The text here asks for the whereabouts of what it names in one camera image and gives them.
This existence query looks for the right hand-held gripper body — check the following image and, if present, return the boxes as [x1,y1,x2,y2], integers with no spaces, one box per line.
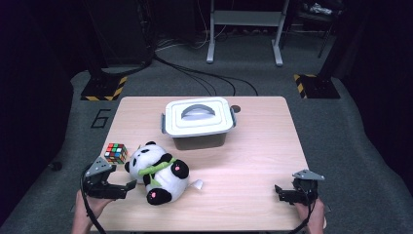
[291,169,325,206]

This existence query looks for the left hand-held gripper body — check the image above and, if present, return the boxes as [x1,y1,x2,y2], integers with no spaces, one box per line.
[81,155,127,200]

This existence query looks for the colourful puzzle cube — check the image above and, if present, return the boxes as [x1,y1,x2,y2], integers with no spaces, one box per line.
[103,142,129,165]

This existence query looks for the panda plush toy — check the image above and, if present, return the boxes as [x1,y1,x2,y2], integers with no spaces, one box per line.
[124,140,205,207]

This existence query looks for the brown translucent storage box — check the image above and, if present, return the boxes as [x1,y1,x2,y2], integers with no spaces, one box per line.
[161,106,238,151]

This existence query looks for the white lid with grey handle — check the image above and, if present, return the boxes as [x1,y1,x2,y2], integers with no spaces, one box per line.
[165,97,234,138]

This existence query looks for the person's left hand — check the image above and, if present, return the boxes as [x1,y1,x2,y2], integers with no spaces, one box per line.
[75,189,115,226]

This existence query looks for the person's right hand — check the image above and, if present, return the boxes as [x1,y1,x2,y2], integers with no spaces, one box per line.
[294,198,326,229]

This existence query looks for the black yellow striped stand base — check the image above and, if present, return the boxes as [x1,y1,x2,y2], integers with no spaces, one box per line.
[80,75,129,101]
[293,73,341,99]

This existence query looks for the dark cabinet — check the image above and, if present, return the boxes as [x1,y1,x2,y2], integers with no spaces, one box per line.
[86,0,154,67]

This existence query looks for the dark cluttered table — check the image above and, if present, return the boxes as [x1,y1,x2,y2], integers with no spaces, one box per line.
[290,0,346,59]

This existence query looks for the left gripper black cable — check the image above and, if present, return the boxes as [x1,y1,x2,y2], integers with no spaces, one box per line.
[79,164,108,234]

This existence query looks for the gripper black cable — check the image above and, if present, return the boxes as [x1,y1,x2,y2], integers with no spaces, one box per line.
[79,164,108,234]
[287,188,319,234]

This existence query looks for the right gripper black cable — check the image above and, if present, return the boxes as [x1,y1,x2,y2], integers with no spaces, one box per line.
[287,188,319,234]

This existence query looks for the black floor cable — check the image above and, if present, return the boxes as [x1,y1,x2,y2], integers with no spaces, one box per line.
[153,53,259,98]
[174,66,237,98]

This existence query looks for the white floor cables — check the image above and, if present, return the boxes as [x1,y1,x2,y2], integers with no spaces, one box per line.
[155,28,209,53]

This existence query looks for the white metal stand frame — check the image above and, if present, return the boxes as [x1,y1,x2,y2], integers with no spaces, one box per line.
[206,0,291,67]

